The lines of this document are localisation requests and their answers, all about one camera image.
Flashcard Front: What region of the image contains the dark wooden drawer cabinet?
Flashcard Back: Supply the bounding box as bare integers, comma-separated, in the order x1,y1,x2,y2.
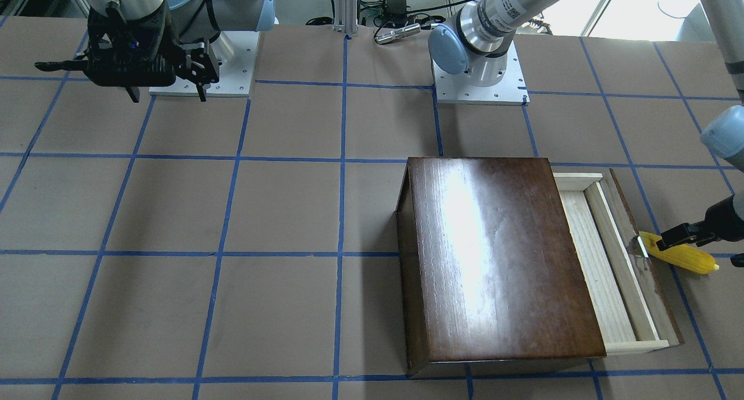
395,157,607,378

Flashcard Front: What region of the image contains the wooden drawer with white handle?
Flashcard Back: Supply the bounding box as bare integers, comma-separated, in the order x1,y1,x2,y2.
553,169,685,356

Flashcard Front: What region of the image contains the aluminium frame post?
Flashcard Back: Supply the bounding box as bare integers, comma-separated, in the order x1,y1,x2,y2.
332,0,359,39

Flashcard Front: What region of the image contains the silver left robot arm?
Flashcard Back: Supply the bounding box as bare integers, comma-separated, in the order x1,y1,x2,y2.
428,0,743,251

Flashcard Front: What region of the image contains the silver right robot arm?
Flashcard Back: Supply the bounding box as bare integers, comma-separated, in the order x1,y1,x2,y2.
66,0,276,102

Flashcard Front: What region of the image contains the yellow toy corn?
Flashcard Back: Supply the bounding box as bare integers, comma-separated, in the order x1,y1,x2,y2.
639,231,720,274

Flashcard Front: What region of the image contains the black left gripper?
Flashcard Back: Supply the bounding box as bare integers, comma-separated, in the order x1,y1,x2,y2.
657,194,744,268

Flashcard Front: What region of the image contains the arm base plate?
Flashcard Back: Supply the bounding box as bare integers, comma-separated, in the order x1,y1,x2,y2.
431,43,531,106
149,31,260,99

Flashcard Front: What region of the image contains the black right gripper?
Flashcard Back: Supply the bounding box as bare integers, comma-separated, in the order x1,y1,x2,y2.
84,8,212,103

